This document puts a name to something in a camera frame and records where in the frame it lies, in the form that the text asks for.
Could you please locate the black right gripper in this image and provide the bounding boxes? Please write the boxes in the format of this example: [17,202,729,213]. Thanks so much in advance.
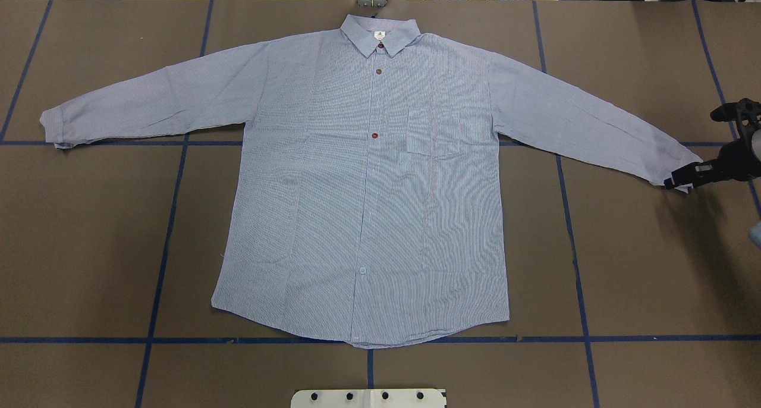
[663,161,728,190]

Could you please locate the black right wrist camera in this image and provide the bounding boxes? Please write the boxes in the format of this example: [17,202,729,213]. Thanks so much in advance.
[710,98,760,138]

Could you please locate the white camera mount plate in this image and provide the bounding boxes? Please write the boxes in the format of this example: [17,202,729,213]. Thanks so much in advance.
[290,388,448,407]

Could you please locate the light blue striped shirt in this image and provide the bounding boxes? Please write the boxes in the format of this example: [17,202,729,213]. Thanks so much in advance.
[40,15,699,349]

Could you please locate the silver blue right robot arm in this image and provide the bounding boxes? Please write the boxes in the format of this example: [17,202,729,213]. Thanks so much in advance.
[663,129,760,189]

